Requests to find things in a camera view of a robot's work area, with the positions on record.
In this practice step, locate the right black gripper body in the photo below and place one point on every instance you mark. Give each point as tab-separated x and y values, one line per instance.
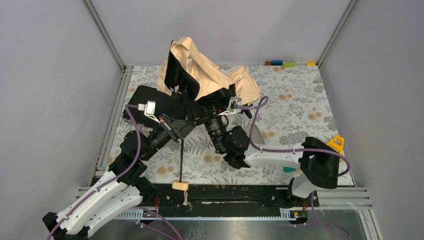
209	112

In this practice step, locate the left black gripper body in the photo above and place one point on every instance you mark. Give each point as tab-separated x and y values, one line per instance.
170	128

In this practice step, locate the beige umbrella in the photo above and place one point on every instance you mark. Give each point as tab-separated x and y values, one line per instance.
200	83

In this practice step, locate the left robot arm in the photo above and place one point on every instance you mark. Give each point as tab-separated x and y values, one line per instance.
121	187

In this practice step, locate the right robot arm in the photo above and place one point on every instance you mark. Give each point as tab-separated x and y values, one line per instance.
317	162

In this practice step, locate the black rectangular case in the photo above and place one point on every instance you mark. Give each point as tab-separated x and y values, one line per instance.
165	104

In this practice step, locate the yellow toy with blue wheels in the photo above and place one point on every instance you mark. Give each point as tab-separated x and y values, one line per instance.
247	112

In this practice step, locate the blue block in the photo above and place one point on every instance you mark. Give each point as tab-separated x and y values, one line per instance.
276	62

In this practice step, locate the teal block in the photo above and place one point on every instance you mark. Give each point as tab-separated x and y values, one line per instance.
288	169

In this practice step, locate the green arch block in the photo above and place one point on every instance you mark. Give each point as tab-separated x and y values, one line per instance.
289	64

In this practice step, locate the yellow green triangular toy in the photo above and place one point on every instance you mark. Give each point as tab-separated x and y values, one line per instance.
337	144

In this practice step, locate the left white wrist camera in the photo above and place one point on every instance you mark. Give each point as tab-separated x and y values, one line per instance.
148	110

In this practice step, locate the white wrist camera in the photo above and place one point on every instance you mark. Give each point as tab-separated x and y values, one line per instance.
234	106
148	110

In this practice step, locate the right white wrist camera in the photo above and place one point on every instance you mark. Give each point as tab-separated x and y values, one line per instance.
234	106

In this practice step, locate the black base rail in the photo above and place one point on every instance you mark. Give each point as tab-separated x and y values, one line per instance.
225	201

